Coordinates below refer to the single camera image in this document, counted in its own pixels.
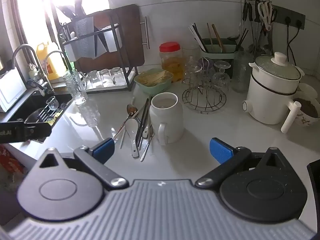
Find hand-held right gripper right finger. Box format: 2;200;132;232
195;137;284;188

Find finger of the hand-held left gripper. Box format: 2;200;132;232
24;121;52;143

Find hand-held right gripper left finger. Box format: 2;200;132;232
37;138;129;190

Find white ceramic spoon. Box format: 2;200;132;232
125;117;140;159

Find small steel fork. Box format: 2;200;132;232
140;132;155;162

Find copper spoon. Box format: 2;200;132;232
113;104;138;141

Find white mug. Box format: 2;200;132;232
149;92;185;146

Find row of hanging kitchen utensils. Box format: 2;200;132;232
239;1;278;55

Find steel pot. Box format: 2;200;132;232
24;107;49;124

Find yellow cloth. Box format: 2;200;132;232
49;111;64;127

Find black sink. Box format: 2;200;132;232
5;94;73;130

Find red patterned cloth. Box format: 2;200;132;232
0;146;27;179

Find small cut-glass goblet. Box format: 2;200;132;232
46;96;60;111

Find white appliance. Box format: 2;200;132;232
0;67;28;113

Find textured glass pitcher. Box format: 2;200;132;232
62;69;88;105

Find yellow oil jug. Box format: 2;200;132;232
36;41;67;81

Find white electric pot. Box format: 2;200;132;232
242;52;305;134

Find clear drinking glass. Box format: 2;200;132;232
99;69;112;87
111;67;125;85
86;70;100;88

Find clear stemmed glass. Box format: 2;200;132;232
184;59;203;83
214;60;231;92

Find black metal dish rack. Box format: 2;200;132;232
58;9;137;92

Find row of drinking glasses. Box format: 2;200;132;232
82;67;137;90

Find green plastic basket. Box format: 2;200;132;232
134;68;173;95

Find small steel faucet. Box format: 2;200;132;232
44;51;70;70

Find tall steel faucet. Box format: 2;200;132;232
11;44;54;94

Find white rack holder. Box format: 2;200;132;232
64;37;78;62
104;24;123;53

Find purple tinted stemmed glass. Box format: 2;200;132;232
197;57;215;80

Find bundle of bamboo skewers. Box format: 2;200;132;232
138;70;171;86

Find green chopstick holder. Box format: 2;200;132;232
197;38;241;61

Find black induction cooker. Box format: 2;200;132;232
307;159;320;200

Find floral bowl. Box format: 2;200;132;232
292;82;320;127

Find plain steel cleaver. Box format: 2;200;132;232
94;31;107;57

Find red-lid plastic jar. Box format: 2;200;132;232
159;42;183;83

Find patterned steel cleaver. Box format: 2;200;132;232
74;16;97;59

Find bunch of assorted chopsticks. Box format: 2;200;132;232
189;22;250;53

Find window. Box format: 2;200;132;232
0;0;110;65

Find dark wooden cutting board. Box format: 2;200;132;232
75;4;150;68

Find white scissors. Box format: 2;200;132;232
257;1;275;32

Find black wire sink rack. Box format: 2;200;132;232
37;105;59;123

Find steel wire glass stand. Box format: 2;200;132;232
182;57;227;112

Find black-handled knife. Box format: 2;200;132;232
56;5;75;18
74;0;86;17

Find black power cable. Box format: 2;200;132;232
286;24;298;67

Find black wall socket strip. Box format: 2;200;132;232
271;4;306;30

